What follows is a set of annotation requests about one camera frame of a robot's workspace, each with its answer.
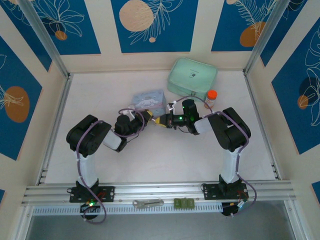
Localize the light blue cartoon tin box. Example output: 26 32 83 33
130 89 168 119

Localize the orange capped bottle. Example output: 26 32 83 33
204 89 218 110

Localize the mint green zip pouch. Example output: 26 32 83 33
166 57 218 101

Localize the silver wrench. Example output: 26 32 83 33
132 198 165 209

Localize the green terminal block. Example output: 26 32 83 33
174 198 195 208

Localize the black controller board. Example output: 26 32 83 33
79 202 101 221
221 201 248 218

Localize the aluminium mounting rail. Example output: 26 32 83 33
21 179 298 206

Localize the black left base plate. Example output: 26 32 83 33
69 185 116 203

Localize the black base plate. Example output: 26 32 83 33
203 183 250 201
69 185 116 203

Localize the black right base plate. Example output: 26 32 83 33
203 183 250 201

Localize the white slotted cable duct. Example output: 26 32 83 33
32 202 223 216

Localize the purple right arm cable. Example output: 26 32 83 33
169 96 258 218

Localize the aluminium frame post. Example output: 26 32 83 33
18 0 71 79
243 0 288 75

